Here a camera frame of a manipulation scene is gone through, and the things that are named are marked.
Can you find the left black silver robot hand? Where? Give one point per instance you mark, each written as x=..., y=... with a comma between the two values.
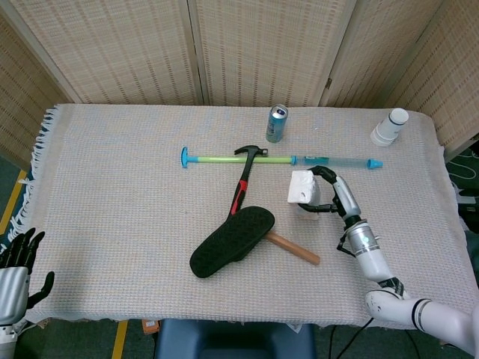
x=16, y=269

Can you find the brass screen hinge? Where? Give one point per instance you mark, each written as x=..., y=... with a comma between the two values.
x=329, y=83

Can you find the white tissue pack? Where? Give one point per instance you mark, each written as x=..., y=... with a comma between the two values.
x=301, y=187

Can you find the white plastic bottle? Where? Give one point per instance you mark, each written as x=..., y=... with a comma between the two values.
x=389, y=127

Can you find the black rubber slipper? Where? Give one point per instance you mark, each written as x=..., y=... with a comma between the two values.
x=234, y=243

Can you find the wooden stick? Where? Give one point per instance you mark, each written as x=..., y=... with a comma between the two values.
x=295, y=252

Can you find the black red claw hammer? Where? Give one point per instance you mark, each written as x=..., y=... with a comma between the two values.
x=245, y=179

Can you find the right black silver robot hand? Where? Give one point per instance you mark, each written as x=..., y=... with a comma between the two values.
x=346, y=198

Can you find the woven folding screen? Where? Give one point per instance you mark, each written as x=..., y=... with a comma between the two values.
x=112, y=48

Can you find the blue drink can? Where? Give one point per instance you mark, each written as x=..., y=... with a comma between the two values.
x=276, y=125

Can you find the beige woven tablecloth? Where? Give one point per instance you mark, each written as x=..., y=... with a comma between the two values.
x=131, y=224

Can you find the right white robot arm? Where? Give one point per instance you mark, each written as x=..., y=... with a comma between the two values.
x=374, y=258

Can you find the green blue water pump toy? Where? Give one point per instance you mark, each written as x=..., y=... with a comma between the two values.
x=217, y=160

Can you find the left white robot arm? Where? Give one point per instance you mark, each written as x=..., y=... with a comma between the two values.
x=5, y=340

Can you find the blue padded stool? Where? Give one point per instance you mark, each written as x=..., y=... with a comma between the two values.
x=235, y=338

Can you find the orange box under table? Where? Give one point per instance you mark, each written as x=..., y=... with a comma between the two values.
x=150, y=326

